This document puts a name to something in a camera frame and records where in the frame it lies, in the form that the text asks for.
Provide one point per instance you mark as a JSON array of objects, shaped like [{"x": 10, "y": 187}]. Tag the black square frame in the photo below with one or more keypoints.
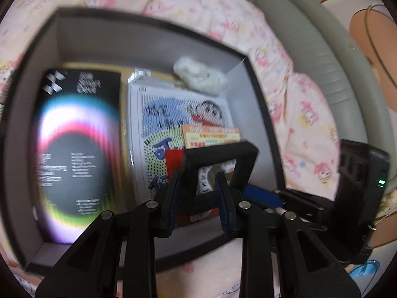
[{"x": 217, "y": 152}]

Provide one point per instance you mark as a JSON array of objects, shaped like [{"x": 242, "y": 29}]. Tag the pink cartoon printed blanket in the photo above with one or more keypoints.
[{"x": 217, "y": 6}]

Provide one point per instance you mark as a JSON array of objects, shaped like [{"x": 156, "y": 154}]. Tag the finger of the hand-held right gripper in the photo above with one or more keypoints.
[
  {"x": 307, "y": 206},
  {"x": 262, "y": 195}
]

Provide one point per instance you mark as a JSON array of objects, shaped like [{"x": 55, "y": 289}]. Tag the grey storage box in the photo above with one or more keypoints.
[{"x": 124, "y": 37}]

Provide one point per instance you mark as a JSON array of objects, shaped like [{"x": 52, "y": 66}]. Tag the white fluffy toy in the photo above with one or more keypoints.
[{"x": 198, "y": 74}]

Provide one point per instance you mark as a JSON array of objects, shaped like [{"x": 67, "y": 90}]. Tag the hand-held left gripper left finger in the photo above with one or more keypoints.
[{"x": 173, "y": 203}]

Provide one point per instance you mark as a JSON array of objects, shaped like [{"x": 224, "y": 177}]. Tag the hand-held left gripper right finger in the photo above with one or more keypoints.
[{"x": 224, "y": 206}]

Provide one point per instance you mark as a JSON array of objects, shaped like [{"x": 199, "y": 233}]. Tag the orange printed card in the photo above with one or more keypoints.
[{"x": 211, "y": 135}]

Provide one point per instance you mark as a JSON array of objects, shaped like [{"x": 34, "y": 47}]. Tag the red snack packet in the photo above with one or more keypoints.
[{"x": 173, "y": 161}]

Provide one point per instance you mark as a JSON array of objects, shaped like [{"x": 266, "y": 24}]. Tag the white cartoon cover book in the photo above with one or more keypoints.
[{"x": 155, "y": 115}]

